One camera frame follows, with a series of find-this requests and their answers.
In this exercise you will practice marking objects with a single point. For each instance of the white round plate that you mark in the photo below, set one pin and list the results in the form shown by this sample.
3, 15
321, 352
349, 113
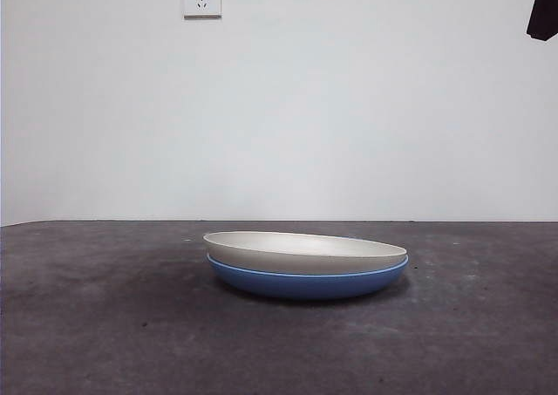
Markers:
283, 260

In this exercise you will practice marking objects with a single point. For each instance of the blue round plate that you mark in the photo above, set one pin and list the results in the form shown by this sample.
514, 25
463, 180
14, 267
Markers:
305, 288

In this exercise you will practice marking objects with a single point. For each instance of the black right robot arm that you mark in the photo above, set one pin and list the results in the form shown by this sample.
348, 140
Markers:
545, 11

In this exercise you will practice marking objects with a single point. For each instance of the dark grey table mat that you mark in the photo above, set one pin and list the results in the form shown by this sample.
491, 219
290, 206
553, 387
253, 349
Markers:
279, 351

